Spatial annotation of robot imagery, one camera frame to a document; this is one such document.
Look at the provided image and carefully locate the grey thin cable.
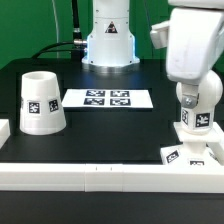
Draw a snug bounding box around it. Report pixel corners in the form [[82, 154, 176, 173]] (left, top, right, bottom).
[[51, 0, 60, 60]]

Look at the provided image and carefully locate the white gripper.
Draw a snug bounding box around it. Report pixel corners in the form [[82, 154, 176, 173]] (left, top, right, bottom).
[[150, 0, 224, 108]]

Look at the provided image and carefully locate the white lamp shade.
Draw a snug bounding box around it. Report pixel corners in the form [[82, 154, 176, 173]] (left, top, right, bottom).
[[20, 71, 66, 135]]

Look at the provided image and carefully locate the white marker sheet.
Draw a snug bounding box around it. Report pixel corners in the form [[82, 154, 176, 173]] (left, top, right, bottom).
[[62, 89, 153, 109]]

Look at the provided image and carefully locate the black cable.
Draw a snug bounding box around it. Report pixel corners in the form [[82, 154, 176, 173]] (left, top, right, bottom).
[[31, 0, 88, 59]]

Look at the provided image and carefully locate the white left fence wall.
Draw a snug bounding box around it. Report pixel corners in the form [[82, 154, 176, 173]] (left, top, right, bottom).
[[0, 119, 10, 149]]

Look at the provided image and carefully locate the white front fence wall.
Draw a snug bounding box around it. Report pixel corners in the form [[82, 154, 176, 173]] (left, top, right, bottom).
[[0, 163, 224, 193]]

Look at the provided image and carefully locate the white lamp bulb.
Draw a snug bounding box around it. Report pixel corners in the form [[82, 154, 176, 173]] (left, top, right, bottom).
[[181, 70, 223, 134]]

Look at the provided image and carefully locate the white lamp base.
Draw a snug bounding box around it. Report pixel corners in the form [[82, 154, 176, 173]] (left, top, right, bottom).
[[160, 122, 222, 167]]

